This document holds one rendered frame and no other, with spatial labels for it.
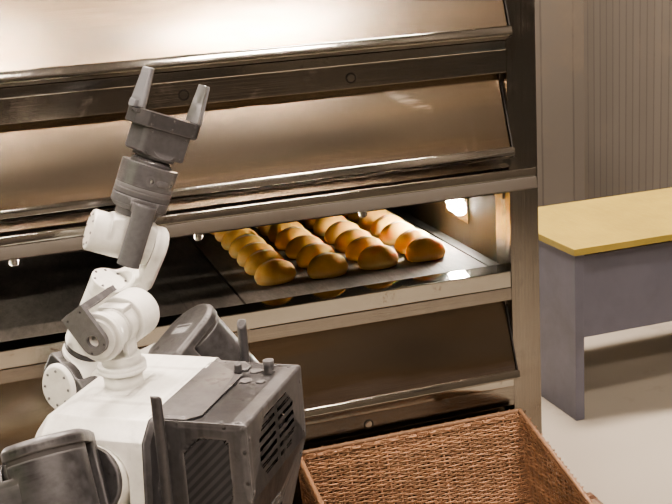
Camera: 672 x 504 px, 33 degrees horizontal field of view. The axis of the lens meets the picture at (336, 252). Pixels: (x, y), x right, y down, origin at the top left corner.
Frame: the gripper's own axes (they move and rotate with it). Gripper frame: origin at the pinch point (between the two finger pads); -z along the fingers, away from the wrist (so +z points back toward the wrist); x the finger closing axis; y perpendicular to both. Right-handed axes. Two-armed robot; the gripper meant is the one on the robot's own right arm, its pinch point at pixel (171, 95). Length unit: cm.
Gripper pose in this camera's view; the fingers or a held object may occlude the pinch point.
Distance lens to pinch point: 177.5
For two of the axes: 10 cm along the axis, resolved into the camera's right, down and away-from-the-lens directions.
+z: -3.0, 9.5, 0.9
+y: -6.6, -2.8, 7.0
